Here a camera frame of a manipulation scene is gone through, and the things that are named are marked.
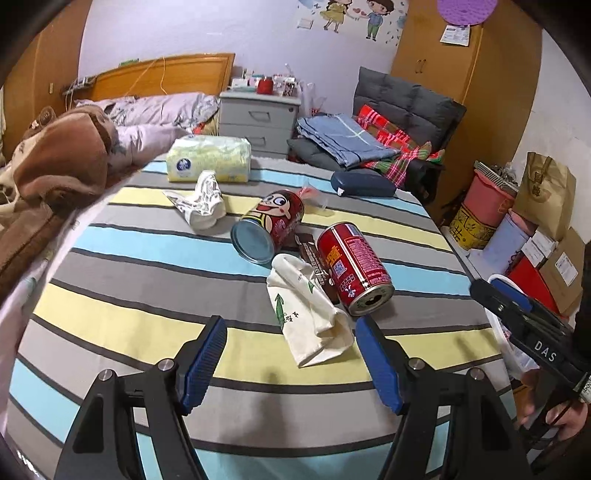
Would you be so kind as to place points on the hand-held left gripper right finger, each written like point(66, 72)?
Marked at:
point(378, 364)

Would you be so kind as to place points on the brown paper bag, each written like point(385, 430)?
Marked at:
point(547, 194)

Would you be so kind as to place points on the purple round mat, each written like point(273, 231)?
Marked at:
point(466, 10)

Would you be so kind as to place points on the clear plastic wrapper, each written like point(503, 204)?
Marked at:
point(316, 201)

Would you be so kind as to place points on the yellow patterned tin box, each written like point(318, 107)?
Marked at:
point(471, 228)

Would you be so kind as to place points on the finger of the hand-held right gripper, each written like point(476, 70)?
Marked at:
point(494, 300)
point(515, 295)

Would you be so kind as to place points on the grey nightstand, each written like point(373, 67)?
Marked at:
point(258, 122)

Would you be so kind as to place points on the wooden headboard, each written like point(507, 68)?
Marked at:
point(184, 76)

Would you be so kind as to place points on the tall wooden wardrobe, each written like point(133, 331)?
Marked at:
point(461, 115)

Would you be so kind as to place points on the crushed printed paper cup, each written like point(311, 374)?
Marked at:
point(201, 203)

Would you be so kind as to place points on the red drink can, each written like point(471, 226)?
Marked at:
point(353, 267)

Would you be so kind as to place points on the brown fleece blanket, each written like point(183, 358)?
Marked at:
point(60, 166)

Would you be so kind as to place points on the lilac quilt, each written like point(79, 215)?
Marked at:
point(152, 110)

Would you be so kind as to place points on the white paper tag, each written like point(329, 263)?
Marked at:
point(455, 34)

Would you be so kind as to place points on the stack of white boxes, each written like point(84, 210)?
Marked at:
point(540, 247)

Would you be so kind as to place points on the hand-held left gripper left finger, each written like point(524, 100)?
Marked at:
point(203, 360)

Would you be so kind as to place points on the cartoon couple wall sticker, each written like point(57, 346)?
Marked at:
point(360, 18)

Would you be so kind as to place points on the red gift box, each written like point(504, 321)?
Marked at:
point(535, 286)

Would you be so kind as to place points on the pink plastic tub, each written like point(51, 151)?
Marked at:
point(487, 201)

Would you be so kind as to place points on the folded blue cloth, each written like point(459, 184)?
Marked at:
point(341, 138)

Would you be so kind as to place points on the red plaid blanket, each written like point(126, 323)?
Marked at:
point(392, 138)

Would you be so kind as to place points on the power strip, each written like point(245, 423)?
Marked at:
point(78, 85)

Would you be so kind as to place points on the striped tablecloth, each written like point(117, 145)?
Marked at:
point(138, 286)

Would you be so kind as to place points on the white plastic bag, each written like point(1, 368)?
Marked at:
point(314, 99)

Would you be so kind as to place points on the striped flat tray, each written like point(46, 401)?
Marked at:
point(496, 171)

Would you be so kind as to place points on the black bin with white liner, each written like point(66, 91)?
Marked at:
point(508, 355)

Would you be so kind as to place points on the lilac cylinder box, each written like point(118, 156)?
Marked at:
point(508, 244)

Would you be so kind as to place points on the wooden corner wardrobe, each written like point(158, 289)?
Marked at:
point(41, 69)

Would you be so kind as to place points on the small printed box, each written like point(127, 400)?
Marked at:
point(285, 85)

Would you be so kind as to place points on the red cup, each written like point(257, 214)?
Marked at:
point(264, 86)

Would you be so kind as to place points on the red cartoon face can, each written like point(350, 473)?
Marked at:
point(272, 221)

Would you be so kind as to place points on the brown cardboard box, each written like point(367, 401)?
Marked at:
point(565, 272)

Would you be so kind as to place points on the green tissue pack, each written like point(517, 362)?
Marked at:
point(207, 159)

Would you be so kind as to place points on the brown snack wrapper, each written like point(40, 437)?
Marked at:
point(311, 258)

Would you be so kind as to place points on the navy glasses case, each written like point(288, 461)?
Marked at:
point(364, 183)

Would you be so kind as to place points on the person's right hand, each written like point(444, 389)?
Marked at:
point(528, 392)

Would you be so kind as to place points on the grey cushioned chair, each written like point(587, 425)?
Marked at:
point(406, 99)

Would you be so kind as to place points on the white green-print carton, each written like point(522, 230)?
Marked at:
point(304, 318)

